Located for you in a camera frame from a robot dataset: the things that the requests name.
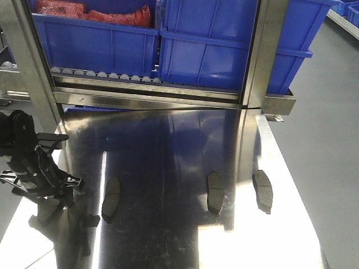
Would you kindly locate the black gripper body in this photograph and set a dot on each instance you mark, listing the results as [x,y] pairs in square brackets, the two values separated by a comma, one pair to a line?
[33,167]

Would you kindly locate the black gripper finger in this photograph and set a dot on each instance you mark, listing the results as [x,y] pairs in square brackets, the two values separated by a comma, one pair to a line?
[68,182]
[63,200]

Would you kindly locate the brake pad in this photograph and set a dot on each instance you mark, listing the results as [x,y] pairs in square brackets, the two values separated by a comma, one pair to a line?
[112,198]
[216,194]
[263,190]

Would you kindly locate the roller conveyor track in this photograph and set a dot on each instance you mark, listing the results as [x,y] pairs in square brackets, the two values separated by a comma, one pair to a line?
[102,74]

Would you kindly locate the left blue plastic bin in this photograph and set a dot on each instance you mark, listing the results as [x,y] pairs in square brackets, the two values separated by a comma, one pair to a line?
[98,46]

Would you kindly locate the blue plastic bin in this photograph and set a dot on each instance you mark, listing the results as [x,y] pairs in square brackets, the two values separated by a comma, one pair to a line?
[206,43]
[98,46]

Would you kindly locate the red bubble wrap bag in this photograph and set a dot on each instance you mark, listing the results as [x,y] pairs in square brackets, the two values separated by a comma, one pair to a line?
[141,17]

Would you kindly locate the right blue plastic bin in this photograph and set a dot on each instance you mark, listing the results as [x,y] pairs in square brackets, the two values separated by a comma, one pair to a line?
[206,43]

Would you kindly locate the stainless steel rack frame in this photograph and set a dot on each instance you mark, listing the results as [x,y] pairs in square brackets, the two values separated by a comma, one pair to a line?
[48,92]

